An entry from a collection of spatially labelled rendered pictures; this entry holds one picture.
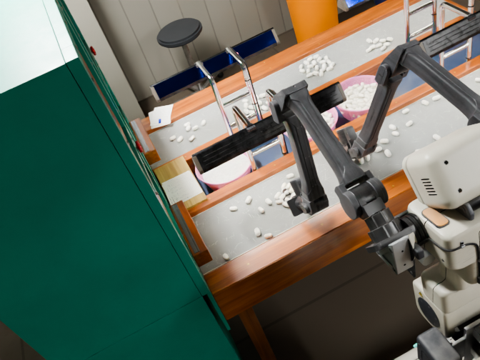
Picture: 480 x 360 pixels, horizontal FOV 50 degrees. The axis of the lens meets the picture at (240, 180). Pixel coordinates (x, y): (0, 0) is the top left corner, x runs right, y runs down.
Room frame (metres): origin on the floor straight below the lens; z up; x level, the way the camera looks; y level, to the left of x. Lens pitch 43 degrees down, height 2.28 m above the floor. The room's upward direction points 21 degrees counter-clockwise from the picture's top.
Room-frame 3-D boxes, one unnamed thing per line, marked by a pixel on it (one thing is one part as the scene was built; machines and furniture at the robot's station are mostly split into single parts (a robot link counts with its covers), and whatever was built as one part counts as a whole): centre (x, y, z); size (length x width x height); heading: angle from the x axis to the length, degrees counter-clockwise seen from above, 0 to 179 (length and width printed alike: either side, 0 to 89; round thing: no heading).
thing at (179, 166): (1.71, 0.26, 0.77); 0.33 x 0.15 x 0.01; 10
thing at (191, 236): (1.36, 0.25, 0.83); 0.30 x 0.06 x 0.07; 10
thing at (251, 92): (1.97, -0.10, 0.90); 0.20 x 0.19 x 0.45; 100
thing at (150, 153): (2.03, 0.36, 0.83); 0.30 x 0.06 x 0.07; 10
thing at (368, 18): (2.38, -0.46, 0.67); 1.81 x 0.12 x 0.19; 100
